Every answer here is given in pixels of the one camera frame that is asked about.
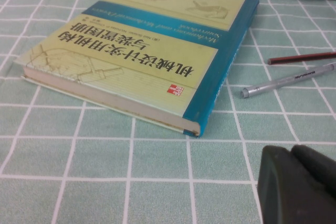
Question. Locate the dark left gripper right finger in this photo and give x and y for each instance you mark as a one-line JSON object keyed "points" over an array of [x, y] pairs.
{"points": [[320, 166]]}

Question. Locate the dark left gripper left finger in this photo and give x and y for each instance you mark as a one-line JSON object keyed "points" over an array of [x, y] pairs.
{"points": [[288, 195]]}

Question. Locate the silver pen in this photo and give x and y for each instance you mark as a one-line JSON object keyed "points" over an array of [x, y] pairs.
{"points": [[283, 81]]}

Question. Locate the dark red pencil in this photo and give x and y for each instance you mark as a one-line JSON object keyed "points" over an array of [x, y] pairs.
{"points": [[302, 58]]}

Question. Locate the green white checked tablecloth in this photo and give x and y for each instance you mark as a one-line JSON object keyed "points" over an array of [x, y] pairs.
{"points": [[105, 176]]}

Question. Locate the yellow teal hardcover book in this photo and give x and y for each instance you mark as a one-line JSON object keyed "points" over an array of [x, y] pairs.
{"points": [[131, 51]]}

